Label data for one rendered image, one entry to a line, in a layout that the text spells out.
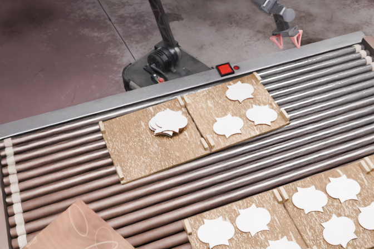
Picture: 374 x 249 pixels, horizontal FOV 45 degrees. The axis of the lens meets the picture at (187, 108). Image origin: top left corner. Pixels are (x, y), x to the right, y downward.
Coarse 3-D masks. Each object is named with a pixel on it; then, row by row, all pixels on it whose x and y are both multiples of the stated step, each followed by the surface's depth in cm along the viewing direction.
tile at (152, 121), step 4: (160, 112) 207; (156, 116) 205; (152, 120) 204; (152, 124) 202; (152, 128) 202; (156, 128) 201; (160, 128) 201; (156, 132) 199; (160, 132) 200; (164, 132) 200; (168, 132) 200; (172, 132) 200
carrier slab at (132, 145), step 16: (144, 112) 213; (112, 128) 206; (128, 128) 206; (144, 128) 206; (192, 128) 207; (112, 144) 201; (128, 144) 201; (144, 144) 201; (160, 144) 201; (176, 144) 201; (192, 144) 201; (112, 160) 195; (128, 160) 195; (144, 160) 195; (160, 160) 195; (176, 160) 195; (128, 176) 190; (144, 176) 191
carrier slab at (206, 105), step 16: (240, 80) 227; (192, 96) 219; (208, 96) 220; (224, 96) 220; (256, 96) 220; (192, 112) 213; (208, 112) 213; (224, 112) 213; (240, 112) 213; (208, 128) 207; (256, 128) 207; (272, 128) 207; (208, 144) 201; (224, 144) 201
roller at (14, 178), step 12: (372, 72) 234; (324, 84) 228; (336, 84) 228; (348, 84) 230; (288, 96) 222; (300, 96) 223; (312, 96) 226; (84, 156) 198; (96, 156) 199; (36, 168) 194; (48, 168) 194; (60, 168) 196; (12, 180) 190; (24, 180) 193
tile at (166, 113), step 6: (162, 114) 205; (168, 114) 205; (174, 114) 205; (156, 120) 202; (162, 120) 203; (168, 120) 203; (174, 120) 203; (180, 120) 203; (186, 120) 203; (162, 126) 200; (168, 126) 200; (174, 126) 200; (180, 126) 200
